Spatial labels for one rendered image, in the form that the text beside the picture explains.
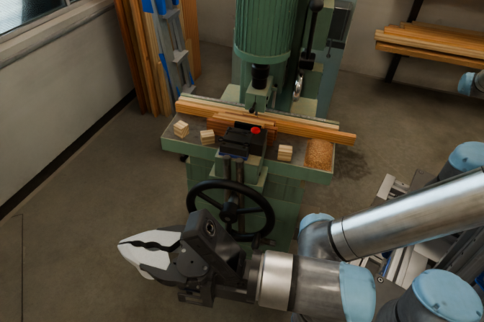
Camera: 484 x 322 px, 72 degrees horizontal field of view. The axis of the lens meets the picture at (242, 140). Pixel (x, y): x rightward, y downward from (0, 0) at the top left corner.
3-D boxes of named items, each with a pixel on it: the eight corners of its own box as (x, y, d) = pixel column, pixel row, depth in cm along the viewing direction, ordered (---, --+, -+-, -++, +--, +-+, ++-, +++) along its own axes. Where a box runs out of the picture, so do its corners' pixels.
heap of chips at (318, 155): (303, 166, 109) (305, 157, 107) (307, 139, 120) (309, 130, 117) (330, 171, 108) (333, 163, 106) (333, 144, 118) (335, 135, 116)
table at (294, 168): (149, 168, 114) (146, 155, 110) (183, 116, 136) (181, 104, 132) (328, 208, 104) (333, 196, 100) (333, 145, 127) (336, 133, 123)
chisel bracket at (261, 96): (243, 113, 115) (245, 92, 110) (253, 91, 126) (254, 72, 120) (265, 117, 114) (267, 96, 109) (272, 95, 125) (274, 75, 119)
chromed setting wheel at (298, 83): (289, 108, 124) (294, 78, 115) (294, 90, 133) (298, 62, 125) (297, 109, 123) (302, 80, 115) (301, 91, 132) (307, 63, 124)
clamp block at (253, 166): (213, 176, 108) (212, 156, 102) (225, 149, 118) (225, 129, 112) (258, 186, 106) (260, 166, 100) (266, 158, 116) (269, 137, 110)
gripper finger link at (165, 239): (125, 261, 53) (181, 272, 51) (117, 239, 49) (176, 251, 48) (134, 245, 55) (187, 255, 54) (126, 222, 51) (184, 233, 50)
